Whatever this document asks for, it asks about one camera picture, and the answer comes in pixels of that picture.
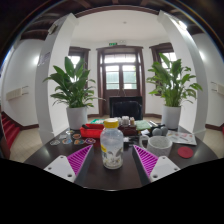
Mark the dark wooden glazed door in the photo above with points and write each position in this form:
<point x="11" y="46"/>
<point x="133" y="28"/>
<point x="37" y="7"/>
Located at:
<point x="120" y="76"/>

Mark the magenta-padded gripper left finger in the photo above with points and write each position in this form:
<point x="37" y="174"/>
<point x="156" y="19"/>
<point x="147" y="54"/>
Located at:
<point x="61" y="166"/>

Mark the white printed paper sheet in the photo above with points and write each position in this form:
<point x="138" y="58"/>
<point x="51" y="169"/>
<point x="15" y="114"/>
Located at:
<point x="181" y="137"/>

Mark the clear yellow-capped drink bottle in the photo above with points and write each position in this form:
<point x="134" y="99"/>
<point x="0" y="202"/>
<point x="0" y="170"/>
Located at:
<point x="112" y="146"/>

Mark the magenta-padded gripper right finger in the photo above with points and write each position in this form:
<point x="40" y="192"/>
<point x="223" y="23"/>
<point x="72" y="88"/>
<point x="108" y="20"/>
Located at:
<point x="163" y="166"/>

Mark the flat round red coaster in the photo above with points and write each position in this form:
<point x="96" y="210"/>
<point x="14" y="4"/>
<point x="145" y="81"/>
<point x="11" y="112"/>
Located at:
<point x="185" y="152"/>

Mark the leafy plant in white pot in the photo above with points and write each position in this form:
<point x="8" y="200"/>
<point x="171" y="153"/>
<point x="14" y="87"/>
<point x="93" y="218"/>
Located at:
<point x="171" y="116"/>
<point x="76" y="116"/>

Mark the red carpeted staircase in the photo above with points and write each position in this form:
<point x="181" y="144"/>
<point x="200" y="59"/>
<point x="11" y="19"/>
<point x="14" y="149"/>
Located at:
<point x="10" y="130"/>

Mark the grey foam-tipped microphone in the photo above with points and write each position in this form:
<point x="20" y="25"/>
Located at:
<point x="156" y="131"/>
<point x="164" y="130"/>

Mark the black chair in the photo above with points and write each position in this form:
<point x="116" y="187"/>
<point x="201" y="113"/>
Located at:
<point x="126" y="108"/>

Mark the white speckled mug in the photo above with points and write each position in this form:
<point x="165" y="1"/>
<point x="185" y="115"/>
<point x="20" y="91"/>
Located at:
<point x="160" y="146"/>

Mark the dark-framed window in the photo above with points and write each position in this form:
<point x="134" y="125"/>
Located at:
<point x="168" y="50"/>
<point x="75" y="53"/>

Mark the green exit sign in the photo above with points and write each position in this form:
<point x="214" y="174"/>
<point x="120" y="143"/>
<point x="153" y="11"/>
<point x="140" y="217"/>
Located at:
<point x="112" y="44"/>

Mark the round printed sticker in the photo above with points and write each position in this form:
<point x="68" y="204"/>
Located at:
<point x="79" y="141"/>
<point x="55" y="142"/>
<point x="66" y="141"/>
<point x="90" y="140"/>

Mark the green folded cloth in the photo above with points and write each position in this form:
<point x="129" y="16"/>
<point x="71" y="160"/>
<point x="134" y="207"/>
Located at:
<point x="143" y="125"/>

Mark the brown box of jars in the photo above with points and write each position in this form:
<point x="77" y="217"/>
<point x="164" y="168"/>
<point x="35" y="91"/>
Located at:
<point x="127" y="129"/>

